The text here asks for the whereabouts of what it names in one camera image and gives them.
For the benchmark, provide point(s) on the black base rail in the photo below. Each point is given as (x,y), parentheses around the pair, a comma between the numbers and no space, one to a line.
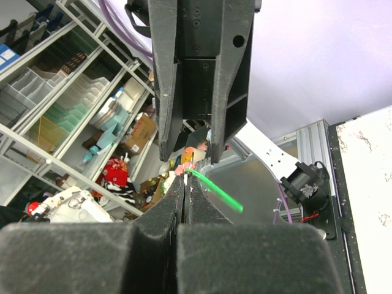
(319,142)

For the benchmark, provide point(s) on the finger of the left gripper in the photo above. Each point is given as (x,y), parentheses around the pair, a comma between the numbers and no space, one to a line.
(163,16)
(228,113)

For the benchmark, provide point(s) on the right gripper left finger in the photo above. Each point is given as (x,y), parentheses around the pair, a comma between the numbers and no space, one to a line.
(133,257)

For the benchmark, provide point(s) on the metal storage shelf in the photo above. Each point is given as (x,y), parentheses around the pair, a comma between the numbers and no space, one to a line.
(63,84)

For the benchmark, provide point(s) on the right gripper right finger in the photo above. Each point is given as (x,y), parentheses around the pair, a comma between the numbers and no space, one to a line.
(227,258)

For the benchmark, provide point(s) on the red and white robot device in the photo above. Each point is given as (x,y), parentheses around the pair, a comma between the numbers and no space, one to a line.
(72,205)

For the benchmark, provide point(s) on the green key tag with keyring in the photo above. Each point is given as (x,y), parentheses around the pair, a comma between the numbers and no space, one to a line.
(219,193)

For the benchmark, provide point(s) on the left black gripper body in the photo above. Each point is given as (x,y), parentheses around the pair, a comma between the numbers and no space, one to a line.
(197,46)

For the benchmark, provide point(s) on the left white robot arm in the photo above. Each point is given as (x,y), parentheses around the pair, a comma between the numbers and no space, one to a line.
(303,183)

